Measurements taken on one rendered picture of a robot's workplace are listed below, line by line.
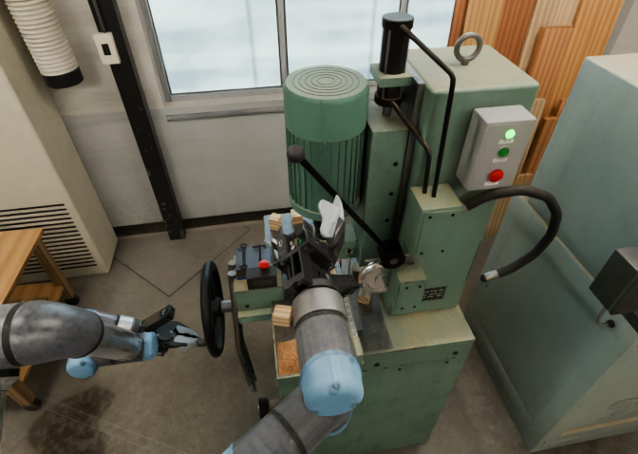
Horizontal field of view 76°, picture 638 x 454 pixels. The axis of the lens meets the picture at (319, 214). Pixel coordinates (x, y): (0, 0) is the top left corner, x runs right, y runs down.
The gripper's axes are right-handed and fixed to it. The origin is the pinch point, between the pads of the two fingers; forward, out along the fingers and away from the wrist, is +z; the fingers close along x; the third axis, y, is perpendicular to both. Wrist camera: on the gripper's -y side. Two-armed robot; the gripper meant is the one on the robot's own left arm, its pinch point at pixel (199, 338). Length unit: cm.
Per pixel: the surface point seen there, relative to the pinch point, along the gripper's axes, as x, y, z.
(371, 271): 13, -56, 27
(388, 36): 6, -103, 2
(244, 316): 7.4, -22.8, 6.1
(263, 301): 5.8, -28.7, 9.3
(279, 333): 16.4, -29.4, 13.2
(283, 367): 26.4, -29.8, 13.4
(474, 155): 18, -94, 26
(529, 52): -114, -120, 120
